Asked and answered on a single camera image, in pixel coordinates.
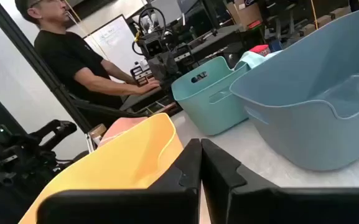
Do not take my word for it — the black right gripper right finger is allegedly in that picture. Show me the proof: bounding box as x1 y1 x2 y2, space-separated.
200 138 359 224

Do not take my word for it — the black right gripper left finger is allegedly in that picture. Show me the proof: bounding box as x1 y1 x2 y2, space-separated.
37 138 203 224

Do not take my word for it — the blue-grey plastic bin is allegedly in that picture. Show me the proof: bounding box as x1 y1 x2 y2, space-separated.
230 5 359 172

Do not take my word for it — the tan lid spice jar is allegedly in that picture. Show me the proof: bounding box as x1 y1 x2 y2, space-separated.
88 123 108 147

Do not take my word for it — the light teal cloth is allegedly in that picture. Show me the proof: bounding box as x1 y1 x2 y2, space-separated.
234 50 282 71

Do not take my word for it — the yellow plastic bin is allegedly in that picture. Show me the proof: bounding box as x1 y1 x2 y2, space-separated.
19 112 185 224

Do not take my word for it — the pink-brown cloth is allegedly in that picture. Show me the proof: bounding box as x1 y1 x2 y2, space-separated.
97 116 149 149

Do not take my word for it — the black office chair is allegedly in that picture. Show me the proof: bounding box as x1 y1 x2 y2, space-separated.
68 93 151 128

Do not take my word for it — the teal plastic bin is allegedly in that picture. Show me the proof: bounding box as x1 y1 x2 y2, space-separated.
170 55 251 136

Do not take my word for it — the small drawer box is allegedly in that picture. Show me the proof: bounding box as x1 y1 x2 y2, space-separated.
130 65 154 87

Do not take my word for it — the person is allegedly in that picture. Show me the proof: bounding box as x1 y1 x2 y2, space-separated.
14 0 161 110

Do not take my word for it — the whiteboard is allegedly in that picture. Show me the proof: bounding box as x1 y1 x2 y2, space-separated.
83 14 146 84

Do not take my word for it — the cardboard box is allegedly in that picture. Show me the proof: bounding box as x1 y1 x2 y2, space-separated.
225 0 264 30

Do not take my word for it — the yellow cable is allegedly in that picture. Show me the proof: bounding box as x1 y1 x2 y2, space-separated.
309 0 320 30

